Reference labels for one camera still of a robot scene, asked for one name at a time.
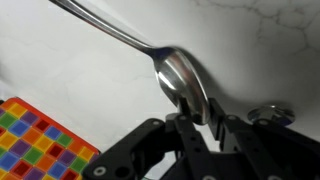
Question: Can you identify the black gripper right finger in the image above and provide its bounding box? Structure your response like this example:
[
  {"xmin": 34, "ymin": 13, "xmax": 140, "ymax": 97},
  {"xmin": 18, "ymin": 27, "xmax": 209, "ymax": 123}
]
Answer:
[{"xmin": 208, "ymin": 97, "xmax": 320, "ymax": 180}]

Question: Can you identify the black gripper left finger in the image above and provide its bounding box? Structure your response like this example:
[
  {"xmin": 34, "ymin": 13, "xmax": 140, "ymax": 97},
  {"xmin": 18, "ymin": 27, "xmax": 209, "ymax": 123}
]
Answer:
[{"xmin": 83, "ymin": 97, "xmax": 214, "ymax": 180}]

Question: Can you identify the big silver spoon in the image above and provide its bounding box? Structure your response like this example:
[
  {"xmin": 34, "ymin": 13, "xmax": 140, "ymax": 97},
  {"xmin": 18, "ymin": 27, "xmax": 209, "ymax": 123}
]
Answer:
[{"xmin": 49, "ymin": 0, "xmax": 212, "ymax": 126}]

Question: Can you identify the small silver spoon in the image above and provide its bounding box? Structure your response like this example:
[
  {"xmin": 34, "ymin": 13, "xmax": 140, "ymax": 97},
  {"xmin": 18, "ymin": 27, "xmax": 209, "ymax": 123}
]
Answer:
[{"xmin": 247, "ymin": 104, "xmax": 297, "ymax": 127}]

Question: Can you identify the colourful checkered trivet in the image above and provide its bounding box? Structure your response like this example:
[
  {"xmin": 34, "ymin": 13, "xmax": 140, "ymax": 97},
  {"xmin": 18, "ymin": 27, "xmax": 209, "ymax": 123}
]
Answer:
[{"xmin": 0, "ymin": 96, "xmax": 101, "ymax": 180}]

